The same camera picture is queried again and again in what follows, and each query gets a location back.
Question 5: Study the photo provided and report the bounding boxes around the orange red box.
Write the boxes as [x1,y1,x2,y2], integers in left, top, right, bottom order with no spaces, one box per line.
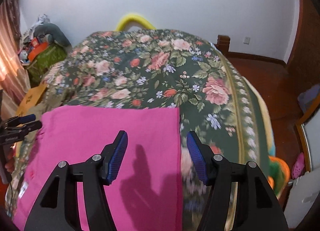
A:
[28,42,49,62]

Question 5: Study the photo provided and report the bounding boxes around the pink striped curtain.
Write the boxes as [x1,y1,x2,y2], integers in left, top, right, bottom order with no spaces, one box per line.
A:
[1,0,30,119]

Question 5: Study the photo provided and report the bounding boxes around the wooden lap desk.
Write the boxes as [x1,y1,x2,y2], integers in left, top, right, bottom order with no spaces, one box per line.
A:
[15,82,48,117]

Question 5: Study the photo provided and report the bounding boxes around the grey plush toy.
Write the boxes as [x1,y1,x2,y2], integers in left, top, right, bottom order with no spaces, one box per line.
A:
[33,23,71,48]

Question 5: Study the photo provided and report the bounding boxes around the colourful fleece blanket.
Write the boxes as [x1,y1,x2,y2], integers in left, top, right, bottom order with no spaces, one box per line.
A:
[250,86,291,199]

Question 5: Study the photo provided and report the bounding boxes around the yellow padded bed rail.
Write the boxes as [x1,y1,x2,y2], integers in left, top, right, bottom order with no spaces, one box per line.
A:
[115,14,156,31]

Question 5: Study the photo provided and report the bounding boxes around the grey white storage box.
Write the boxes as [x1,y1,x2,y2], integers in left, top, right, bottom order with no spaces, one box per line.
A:
[284,169,319,229]

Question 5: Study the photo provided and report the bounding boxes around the pink pants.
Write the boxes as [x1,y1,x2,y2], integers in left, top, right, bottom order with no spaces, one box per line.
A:
[14,105,183,230]

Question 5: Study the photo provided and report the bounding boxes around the brown wooden door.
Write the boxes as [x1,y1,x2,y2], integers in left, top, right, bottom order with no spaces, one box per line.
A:
[286,0,319,88]

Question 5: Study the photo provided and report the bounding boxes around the pink slipper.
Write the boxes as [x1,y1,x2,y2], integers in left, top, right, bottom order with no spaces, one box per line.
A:
[291,152,305,180]

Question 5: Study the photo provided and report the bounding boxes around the floral green bedspread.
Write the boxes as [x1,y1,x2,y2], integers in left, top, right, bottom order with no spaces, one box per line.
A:
[4,29,272,231]

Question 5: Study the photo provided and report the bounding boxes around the white wall socket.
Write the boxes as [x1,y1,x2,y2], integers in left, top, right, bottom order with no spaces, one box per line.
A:
[243,37,251,44]

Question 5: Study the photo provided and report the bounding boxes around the wooden bed post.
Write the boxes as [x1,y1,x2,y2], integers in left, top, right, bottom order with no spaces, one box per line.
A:
[215,35,231,56]

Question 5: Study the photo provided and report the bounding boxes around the olive green garment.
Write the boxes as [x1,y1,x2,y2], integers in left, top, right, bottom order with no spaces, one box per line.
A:
[28,89,75,119]

